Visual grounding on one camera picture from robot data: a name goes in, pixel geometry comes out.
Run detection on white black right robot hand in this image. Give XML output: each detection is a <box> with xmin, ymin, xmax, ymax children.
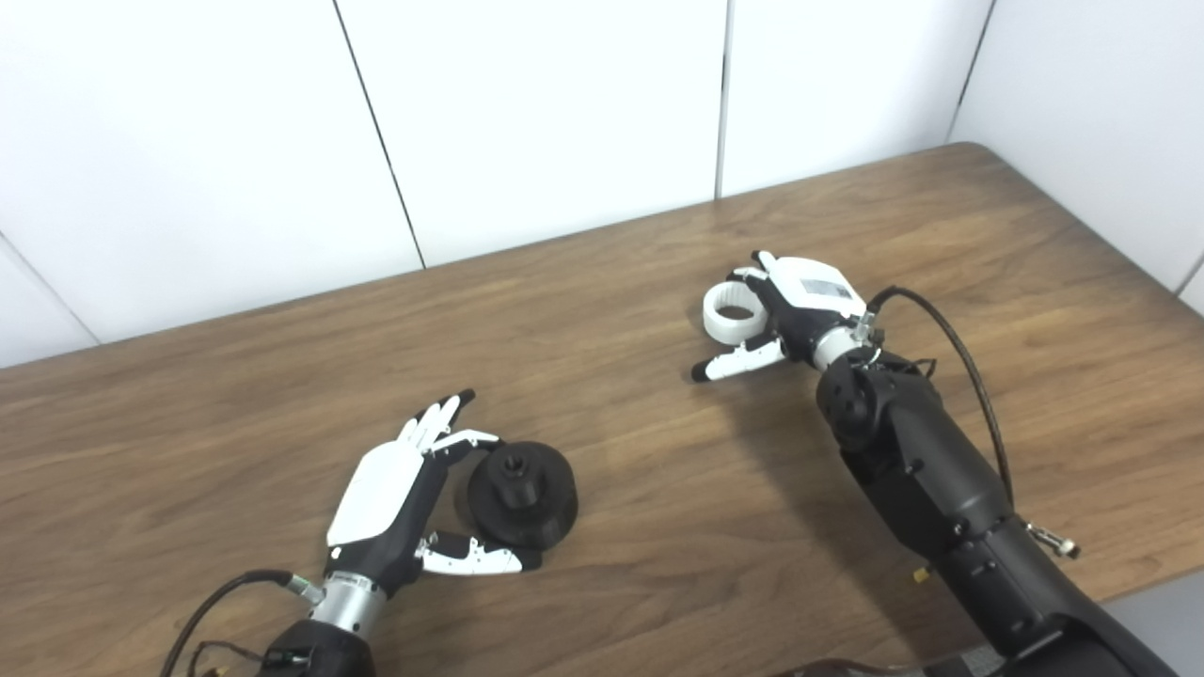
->
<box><xmin>691</xmin><ymin>250</ymin><xmax>878</xmax><ymax>383</ymax></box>

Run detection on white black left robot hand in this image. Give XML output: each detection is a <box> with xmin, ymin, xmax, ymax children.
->
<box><xmin>306</xmin><ymin>389</ymin><xmax>544</xmax><ymax>631</ymax></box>

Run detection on white toothed plastic ring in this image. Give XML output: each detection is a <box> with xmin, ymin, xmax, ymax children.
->
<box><xmin>703</xmin><ymin>273</ymin><xmax>782</xmax><ymax>345</ymax></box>

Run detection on round black plastic part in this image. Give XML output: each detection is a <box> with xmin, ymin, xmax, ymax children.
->
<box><xmin>466</xmin><ymin>441</ymin><xmax>579</xmax><ymax>550</ymax></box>

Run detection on thin right wrist wires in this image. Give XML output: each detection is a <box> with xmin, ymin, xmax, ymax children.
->
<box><xmin>870</xmin><ymin>346</ymin><xmax>940</xmax><ymax>379</ymax></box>

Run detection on thin wrist wires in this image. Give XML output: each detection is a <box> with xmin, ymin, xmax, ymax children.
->
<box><xmin>185</xmin><ymin>641</ymin><xmax>269</xmax><ymax>677</ymax></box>
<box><xmin>870</xmin><ymin>346</ymin><xmax>940</xmax><ymax>379</ymax></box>

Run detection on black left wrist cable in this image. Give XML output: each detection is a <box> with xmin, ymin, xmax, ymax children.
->
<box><xmin>158</xmin><ymin>569</ymin><xmax>325</xmax><ymax>677</ymax></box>

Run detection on thin left wrist wires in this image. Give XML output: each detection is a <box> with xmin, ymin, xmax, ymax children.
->
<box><xmin>185</xmin><ymin>641</ymin><xmax>269</xmax><ymax>677</ymax></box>

